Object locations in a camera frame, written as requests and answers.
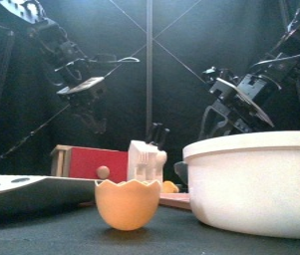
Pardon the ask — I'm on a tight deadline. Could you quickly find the orange toy eggshell half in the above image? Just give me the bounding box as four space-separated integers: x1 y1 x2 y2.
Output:
94 178 163 232

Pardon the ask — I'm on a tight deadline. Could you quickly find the red wooden drawer box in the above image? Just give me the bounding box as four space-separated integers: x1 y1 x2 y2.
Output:
49 143 131 184

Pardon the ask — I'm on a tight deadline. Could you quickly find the white toy knife block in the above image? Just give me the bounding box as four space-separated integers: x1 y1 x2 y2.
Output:
127 139 168 184

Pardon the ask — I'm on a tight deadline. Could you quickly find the dark grey round object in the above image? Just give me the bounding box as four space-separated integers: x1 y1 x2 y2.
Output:
173 160 191 187

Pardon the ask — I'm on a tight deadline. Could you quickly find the large white pot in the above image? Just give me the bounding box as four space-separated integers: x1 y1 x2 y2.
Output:
181 129 300 241

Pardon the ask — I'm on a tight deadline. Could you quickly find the small orange toy food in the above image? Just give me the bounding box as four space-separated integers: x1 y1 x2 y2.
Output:
160 180 180 194

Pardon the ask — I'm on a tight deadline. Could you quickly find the pinkish wooden board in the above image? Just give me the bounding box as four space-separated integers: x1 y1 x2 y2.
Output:
157 192 193 211

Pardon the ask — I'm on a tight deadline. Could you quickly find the grey tray with holes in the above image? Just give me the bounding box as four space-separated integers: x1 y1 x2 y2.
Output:
0 173 100 221

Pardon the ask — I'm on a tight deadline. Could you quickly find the black toy knife handle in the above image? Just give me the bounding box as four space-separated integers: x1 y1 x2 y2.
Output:
155 127 172 151
145 122 161 144

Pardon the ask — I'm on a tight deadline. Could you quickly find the left arm grey cable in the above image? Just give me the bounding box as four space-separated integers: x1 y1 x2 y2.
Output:
88 56 143 65

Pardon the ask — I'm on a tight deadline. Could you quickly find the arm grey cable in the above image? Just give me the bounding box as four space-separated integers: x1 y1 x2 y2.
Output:
88 56 143 65
248 46 300 74

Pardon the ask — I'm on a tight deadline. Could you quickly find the thin diagonal brace wire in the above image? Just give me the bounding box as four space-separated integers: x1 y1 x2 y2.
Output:
0 0 203 175
108 0 209 85

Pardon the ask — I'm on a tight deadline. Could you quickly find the grey vertical frame pole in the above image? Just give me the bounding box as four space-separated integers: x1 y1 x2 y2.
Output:
145 0 155 137

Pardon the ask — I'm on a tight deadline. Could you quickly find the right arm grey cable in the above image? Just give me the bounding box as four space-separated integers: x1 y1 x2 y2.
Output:
248 46 300 74

